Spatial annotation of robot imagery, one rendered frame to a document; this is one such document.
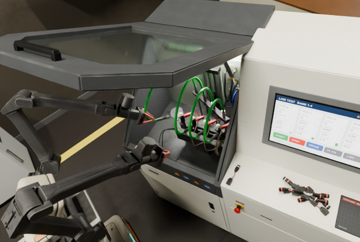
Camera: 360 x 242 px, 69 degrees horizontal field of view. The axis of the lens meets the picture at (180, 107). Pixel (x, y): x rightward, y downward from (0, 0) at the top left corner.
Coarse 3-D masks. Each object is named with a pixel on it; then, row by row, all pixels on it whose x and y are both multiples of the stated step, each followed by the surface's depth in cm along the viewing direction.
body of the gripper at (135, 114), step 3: (129, 108) 137; (138, 108) 140; (129, 111) 135; (132, 111) 135; (135, 111) 136; (138, 111) 138; (129, 114) 134; (132, 114) 135; (135, 114) 136; (138, 114) 137; (141, 114) 135; (129, 117) 135; (132, 117) 136; (135, 117) 136; (138, 117) 137; (141, 117) 135; (135, 120) 140; (138, 120) 136; (138, 123) 136
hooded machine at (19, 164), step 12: (0, 132) 267; (0, 144) 247; (12, 144) 276; (0, 156) 239; (12, 156) 255; (24, 156) 284; (0, 168) 246; (12, 168) 254; (24, 168) 263; (0, 180) 253; (12, 180) 261; (0, 192) 260; (12, 192) 268; (0, 204) 267
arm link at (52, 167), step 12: (24, 96) 116; (12, 108) 117; (12, 120) 120; (24, 120) 122; (24, 132) 124; (36, 132) 128; (36, 144) 128; (48, 156) 131; (60, 156) 141; (48, 168) 132
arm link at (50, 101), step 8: (32, 96) 118; (40, 96) 120; (48, 96) 121; (56, 96) 123; (16, 104) 115; (24, 104) 116; (32, 104) 117; (40, 104) 120; (48, 104) 121; (56, 104) 122; (64, 104) 123; (72, 104) 124; (80, 104) 125; (88, 104) 126; (96, 104) 127; (104, 104) 129; (112, 104) 132; (96, 112) 128; (104, 112) 129
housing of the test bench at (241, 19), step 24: (168, 0) 169; (192, 0) 162; (168, 24) 151; (192, 24) 145; (216, 24) 140; (240, 24) 136; (264, 24) 132; (288, 24) 132; (312, 24) 128; (336, 24) 124
